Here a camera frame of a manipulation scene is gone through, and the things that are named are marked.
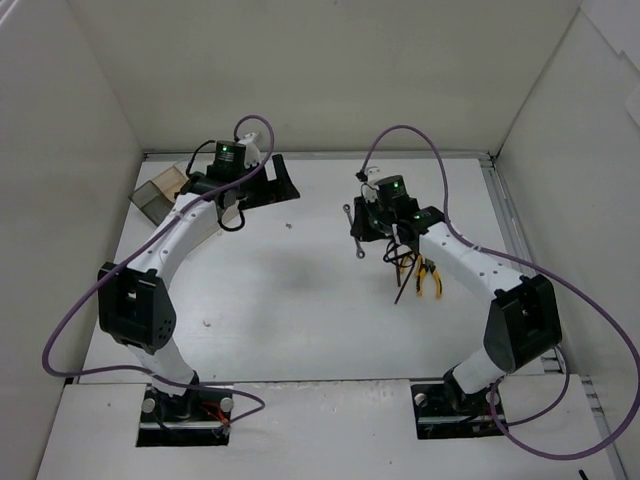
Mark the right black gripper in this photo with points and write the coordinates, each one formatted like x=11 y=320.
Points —
x=364 y=225

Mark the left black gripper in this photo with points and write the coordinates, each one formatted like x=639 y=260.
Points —
x=270 y=190

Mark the small silver ratchet wrench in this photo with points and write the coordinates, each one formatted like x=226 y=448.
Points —
x=359 y=251

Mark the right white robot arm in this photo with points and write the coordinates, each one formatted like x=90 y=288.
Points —
x=522 y=320

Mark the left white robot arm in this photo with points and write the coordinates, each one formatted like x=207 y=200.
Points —
x=135 y=308

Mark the long brown hex key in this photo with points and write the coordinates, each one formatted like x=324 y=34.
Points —
x=404 y=266

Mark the clear plastic organizer box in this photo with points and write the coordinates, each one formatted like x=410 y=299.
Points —
x=156 y=197

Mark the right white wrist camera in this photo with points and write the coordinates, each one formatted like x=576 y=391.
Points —
x=368 y=189

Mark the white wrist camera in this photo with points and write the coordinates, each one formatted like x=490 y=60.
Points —
x=252 y=156
x=368 y=189

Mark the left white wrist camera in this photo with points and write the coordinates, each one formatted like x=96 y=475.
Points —
x=252 y=156

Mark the yellow handled needle-nose pliers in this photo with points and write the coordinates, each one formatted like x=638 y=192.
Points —
x=425 y=268

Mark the yellow handled cutting pliers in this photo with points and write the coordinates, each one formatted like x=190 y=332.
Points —
x=415 y=280

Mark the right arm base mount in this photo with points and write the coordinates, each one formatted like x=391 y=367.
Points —
x=437 y=419

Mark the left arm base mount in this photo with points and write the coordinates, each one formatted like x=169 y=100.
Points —
x=196 y=419

